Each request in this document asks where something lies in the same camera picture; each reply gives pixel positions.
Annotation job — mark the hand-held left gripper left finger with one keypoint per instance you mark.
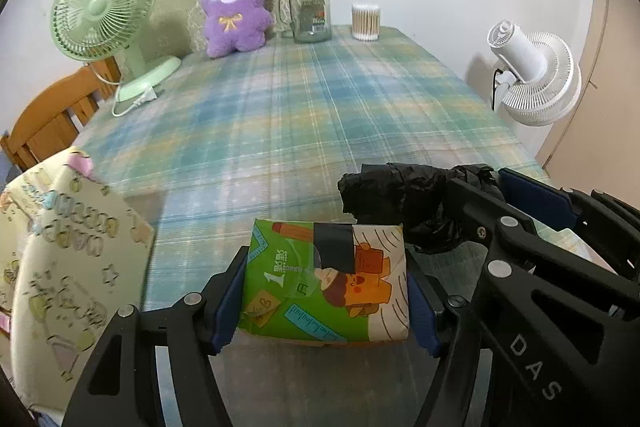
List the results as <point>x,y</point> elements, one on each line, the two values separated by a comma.
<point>227,304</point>

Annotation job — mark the black plastic bag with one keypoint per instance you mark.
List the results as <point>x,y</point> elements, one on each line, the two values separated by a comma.
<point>400,197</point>

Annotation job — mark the pale green desk fan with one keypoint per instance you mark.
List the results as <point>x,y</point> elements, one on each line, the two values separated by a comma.
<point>105,4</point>

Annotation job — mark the beige door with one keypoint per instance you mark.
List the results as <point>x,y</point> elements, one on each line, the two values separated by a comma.
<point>605,82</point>

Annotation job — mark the cartoon print cushion cover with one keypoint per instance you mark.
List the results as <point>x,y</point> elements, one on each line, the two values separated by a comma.
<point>65,257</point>

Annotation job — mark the purple plush toy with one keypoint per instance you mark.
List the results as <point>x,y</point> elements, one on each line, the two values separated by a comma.
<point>235,7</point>

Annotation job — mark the green tissue pack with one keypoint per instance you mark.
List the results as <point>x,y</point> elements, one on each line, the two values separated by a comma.
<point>300,297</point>

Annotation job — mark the white electric fan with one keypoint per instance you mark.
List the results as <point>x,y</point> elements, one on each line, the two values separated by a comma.
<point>535,72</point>

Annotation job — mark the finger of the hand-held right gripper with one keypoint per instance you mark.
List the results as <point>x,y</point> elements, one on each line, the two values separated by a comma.
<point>536,198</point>
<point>535,307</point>

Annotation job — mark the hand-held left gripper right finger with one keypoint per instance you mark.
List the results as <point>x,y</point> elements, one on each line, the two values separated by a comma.
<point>426,312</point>

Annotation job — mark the cotton swab container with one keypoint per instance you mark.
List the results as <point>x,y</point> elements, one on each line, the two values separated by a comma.
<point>366,23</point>

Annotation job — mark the plaid tablecloth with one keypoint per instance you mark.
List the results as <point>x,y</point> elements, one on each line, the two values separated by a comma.
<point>300,117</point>

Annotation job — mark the glass jar with black lid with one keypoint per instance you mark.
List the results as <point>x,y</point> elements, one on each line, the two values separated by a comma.
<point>311,9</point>

